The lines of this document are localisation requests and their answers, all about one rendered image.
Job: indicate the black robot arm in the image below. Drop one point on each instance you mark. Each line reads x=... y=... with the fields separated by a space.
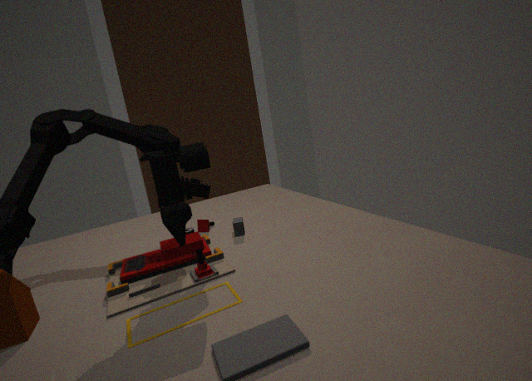
x=49 y=136

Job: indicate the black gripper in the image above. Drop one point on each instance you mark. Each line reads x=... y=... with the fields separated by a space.
x=174 y=213

